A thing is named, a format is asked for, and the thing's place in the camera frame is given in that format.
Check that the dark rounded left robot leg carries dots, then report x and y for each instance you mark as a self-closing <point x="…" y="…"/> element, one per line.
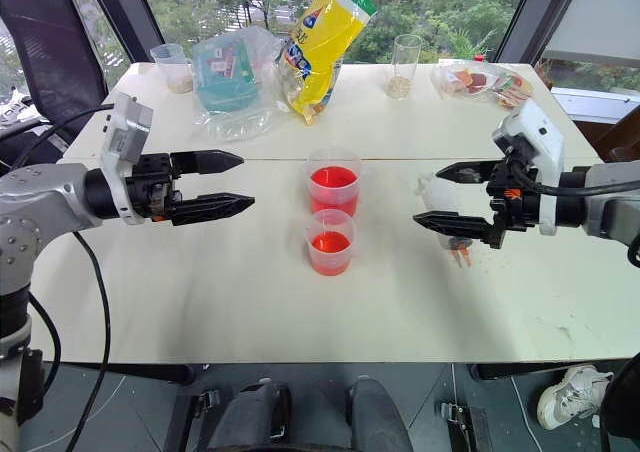
<point x="252" y="417"/>

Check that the measuring cup with grains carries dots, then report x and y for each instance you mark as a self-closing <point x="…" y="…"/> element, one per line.
<point x="174" y="67"/>

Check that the black mesh office chair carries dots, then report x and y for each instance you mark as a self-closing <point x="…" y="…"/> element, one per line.
<point x="45" y="47"/>

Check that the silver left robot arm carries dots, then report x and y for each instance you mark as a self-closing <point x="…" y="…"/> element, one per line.
<point x="35" y="197"/>

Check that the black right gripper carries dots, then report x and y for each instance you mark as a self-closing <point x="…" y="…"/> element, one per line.
<point x="515" y="197"/>

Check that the black table leg bracket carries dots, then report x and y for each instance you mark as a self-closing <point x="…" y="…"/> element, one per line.
<point x="205" y="404"/>
<point x="462" y="422"/>

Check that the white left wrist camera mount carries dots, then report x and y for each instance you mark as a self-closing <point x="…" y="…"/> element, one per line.
<point x="124" y="137"/>

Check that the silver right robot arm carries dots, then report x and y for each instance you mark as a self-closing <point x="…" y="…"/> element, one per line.
<point x="607" y="199"/>

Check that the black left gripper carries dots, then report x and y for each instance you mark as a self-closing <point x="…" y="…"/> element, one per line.
<point x="148" y="188"/>

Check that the clear bag of toy food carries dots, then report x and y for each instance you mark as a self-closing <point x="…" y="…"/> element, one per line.
<point x="480" y="84"/>

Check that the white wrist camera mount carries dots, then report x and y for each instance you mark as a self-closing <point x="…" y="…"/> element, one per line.
<point x="535" y="142"/>
<point x="124" y="137"/>

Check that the white sneaker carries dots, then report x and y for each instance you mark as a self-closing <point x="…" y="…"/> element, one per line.
<point x="570" y="397"/>

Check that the tall glass with grains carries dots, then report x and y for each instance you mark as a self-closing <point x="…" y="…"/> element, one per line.
<point x="404" y="67"/>

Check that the dark rounded robot leg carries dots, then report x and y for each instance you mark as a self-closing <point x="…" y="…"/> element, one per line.
<point x="252" y="417"/>
<point x="377" y="417"/>

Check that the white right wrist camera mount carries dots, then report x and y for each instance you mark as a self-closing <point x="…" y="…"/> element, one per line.
<point x="535" y="142"/>

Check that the dark rounded right robot leg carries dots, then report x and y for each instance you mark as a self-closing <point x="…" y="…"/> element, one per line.
<point x="377" y="417"/>

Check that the small cup red liquid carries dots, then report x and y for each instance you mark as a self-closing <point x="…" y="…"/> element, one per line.
<point x="330" y="244"/>

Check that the clear bag with green box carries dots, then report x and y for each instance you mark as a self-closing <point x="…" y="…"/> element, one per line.
<point x="232" y="82"/>

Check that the yellow snack bag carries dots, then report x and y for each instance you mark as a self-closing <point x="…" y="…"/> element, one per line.
<point x="325" y="47"/>

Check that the large cup red liquid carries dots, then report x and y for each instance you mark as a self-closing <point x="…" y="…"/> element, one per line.
<point x="333" y="182"/>

